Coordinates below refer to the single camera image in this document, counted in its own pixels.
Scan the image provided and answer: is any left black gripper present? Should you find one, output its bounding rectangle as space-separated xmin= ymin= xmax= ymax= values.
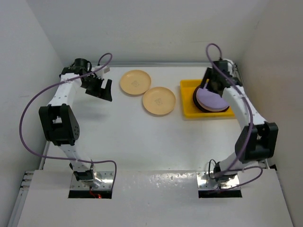
xmin=80 ymin=74 xmax=112 ymax=101

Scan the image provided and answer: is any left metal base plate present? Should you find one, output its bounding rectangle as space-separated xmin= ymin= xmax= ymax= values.
xmin=70 ymin=171 xmax=114 ymax=191

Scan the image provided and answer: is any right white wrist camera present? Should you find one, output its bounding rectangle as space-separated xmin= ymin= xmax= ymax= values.
xmin=224 ymin=58 xmax=237 ymax=74

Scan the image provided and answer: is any yellow plastic bin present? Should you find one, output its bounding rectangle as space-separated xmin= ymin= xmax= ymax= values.
xmin=180 ymin=79 xmax=235 ymax=119

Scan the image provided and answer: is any aluminium frame rail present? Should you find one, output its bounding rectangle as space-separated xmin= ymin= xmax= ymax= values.
xmin=7 ymin=61 xmax=272 ymax=227

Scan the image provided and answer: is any purple plate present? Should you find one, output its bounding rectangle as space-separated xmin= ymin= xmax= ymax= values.
xmin=197 ymin=95 xmax=229 ymax=112
xmin=196 ymin=88 xmax=229 ymax=112

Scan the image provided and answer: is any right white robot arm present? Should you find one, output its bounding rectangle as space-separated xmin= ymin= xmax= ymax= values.
xmin=201 ymin=59 xmax=278 ymax=182

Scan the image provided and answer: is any orange plate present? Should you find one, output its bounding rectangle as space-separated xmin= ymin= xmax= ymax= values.
xmin=119 ymin=70 xmax=152 ymax=96
xmin=142 ymin=87 xmax=176 ymax=116

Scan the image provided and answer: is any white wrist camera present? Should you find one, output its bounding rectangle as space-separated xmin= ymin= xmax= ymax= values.
xmin=224 ymin=58 xmax=237 ymax=74
xmin=94 ymin=66 xmax=110 ymax=75

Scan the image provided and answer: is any metal base plate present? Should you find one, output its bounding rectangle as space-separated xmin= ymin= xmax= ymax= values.
xmin=70 ymin=171 xmax=114 ymax=191
xmin=196 ymin=171 xmax=241 ymax=192

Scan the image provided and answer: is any steel rimmed plate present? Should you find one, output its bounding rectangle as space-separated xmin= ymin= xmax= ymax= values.
xmin=193 ymin=86 xmax=228 ymax=113

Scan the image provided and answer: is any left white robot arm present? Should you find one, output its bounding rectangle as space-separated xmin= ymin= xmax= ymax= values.
xmin=39 ymin=58 xmax=112 ymax=189

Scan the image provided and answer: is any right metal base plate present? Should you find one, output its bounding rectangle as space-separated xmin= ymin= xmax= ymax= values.
xmin=196 ymin=171 xmax=241 ymax=192

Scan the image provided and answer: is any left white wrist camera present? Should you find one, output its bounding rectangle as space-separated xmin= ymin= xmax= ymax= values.
xmin=94 ymin=66 xmax=110 ymax=75

